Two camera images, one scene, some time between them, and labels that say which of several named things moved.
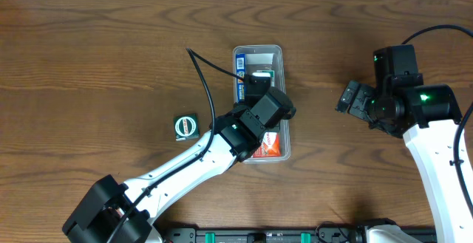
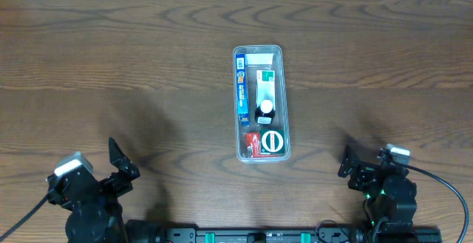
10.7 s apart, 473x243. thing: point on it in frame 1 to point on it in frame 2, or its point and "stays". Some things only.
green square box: x=185 y=125 to x=272 y=142
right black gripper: x=352 y=100 to x=361 y=170
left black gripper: x=284 y=117 to x=123 y=176
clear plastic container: x=268 y=60 stays
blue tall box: x=241 y=71 stays
